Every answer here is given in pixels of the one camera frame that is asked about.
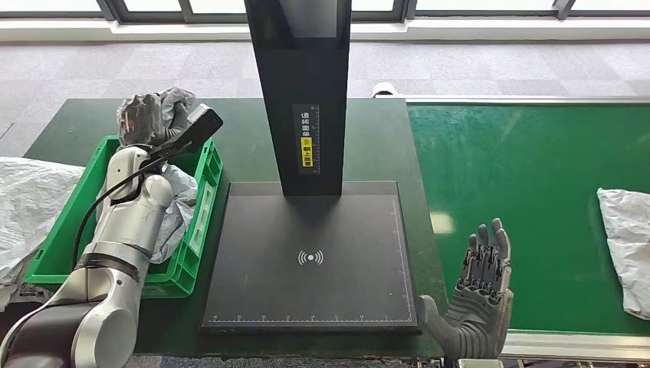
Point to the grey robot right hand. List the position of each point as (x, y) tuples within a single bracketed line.
[(480, 320)]

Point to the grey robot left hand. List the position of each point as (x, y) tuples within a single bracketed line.
[(142, 122)]

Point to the long grey parcel red print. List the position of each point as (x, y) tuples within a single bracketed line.
[(177, 101)]

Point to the small plain grey parcel bag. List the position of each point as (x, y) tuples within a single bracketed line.
[(177, 213)]

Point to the wide grey parcel brown print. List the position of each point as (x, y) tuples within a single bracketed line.
[(627, 244)]

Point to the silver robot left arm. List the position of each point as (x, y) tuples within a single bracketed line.
[(117, 244)]

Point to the green conveyor belt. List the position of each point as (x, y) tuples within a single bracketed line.
[(508, 203)]

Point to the white conveyor roller end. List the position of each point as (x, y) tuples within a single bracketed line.
[(384, 90)]

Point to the white crate label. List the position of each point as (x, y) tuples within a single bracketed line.
[(202, 218)]

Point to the crumpled white woven sack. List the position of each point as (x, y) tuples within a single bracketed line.
[(30, 203)]

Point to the green plastic crate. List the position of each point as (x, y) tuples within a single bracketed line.
[(56, 238)]

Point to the black scanner column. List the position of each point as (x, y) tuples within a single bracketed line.
[(299, 76)]

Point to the black and yellow column sticker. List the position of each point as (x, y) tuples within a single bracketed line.
[(306, 139)]

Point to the white window sill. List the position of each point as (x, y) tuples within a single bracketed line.
[(457, 29)]

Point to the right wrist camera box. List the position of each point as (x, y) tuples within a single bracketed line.
[(480, 363)]

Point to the black scanner base plate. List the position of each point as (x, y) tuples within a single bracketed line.
[(310, 289)]

